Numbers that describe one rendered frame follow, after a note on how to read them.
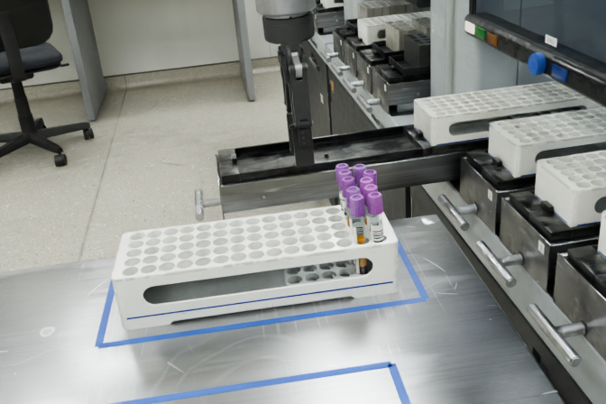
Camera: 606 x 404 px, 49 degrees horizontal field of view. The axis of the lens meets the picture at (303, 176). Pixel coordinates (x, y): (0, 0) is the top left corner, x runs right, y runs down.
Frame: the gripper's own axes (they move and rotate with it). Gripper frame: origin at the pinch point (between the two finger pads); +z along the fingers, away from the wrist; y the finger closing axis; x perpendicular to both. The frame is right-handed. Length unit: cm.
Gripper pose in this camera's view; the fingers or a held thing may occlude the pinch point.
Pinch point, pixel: (300, 140)
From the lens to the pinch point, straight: 106.6
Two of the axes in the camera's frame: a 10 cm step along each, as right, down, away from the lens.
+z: 0.9, 9.0, 4.2
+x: -9.8, 1.5, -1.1
